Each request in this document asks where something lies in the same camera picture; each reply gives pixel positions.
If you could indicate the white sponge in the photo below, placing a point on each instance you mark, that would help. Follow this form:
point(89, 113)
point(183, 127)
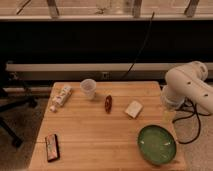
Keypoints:
point(133, 109)

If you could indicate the white baseboard heater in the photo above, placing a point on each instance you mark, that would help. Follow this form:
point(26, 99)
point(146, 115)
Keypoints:
point(97, 71)

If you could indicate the green plate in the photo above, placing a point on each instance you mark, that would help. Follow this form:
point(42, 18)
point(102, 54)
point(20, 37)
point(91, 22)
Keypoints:
point(156, 144)

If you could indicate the dark candy bar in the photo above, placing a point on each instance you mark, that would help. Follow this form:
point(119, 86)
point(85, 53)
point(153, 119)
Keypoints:
point(52, 147)

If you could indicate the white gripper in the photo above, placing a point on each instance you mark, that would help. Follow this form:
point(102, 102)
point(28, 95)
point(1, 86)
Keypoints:
point(170, 99)

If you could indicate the white tube package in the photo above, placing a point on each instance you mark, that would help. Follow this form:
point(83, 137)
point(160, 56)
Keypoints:
point(60, 99)

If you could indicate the white ceramic cup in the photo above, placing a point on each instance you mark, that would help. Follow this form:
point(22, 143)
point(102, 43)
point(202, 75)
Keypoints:
point(88, 87)

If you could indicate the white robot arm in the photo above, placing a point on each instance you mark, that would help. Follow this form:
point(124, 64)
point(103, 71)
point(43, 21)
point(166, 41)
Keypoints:
point(187, 81)

